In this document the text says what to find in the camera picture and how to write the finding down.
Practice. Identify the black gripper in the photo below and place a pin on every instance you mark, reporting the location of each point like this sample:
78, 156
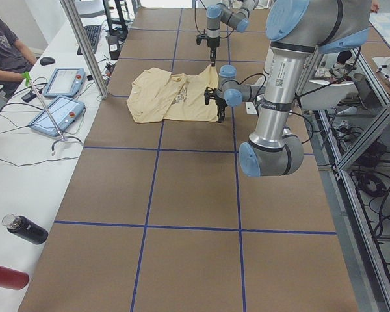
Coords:
212, 43
220, 103

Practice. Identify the cream long-sleeve printed shirt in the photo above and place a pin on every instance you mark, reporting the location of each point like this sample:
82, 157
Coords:
158, 95

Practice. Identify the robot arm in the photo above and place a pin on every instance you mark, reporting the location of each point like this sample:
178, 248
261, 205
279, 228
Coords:
296, 29
219, 13

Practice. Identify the black power adapter with label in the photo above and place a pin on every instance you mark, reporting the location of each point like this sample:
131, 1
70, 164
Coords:
113, 46

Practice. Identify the white plastic chair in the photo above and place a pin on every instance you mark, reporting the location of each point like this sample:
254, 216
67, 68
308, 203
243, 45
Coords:
328, 97

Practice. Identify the black keyboard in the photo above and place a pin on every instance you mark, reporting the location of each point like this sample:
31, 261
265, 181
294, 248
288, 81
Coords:
93, 33

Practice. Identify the far blue teach pendant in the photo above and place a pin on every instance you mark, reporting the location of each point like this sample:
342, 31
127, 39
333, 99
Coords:
65, 82

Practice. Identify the blue teach pendant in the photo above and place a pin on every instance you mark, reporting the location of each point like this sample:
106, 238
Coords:
64, 111
65, 82

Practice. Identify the near blue teach pendant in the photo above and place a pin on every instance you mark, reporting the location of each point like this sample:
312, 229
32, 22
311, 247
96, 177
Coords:
64, 111

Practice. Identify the black computer mouse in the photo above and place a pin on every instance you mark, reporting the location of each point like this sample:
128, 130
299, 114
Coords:
44, 61

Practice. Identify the black smartphone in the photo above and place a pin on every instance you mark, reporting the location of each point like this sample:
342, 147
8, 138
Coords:
28, 97

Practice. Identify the seated person in grey shirt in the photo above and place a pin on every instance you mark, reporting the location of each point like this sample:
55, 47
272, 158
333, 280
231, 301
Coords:
15, 59

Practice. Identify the black water bottle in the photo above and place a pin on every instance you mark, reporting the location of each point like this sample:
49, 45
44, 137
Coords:
25, 229

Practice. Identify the red water bottle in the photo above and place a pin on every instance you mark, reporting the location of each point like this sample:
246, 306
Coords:
13, 279

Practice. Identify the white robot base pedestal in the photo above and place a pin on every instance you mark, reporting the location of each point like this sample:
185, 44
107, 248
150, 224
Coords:
250, 108

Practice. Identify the aluminium frame post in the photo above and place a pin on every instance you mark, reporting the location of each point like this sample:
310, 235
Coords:
85, 46

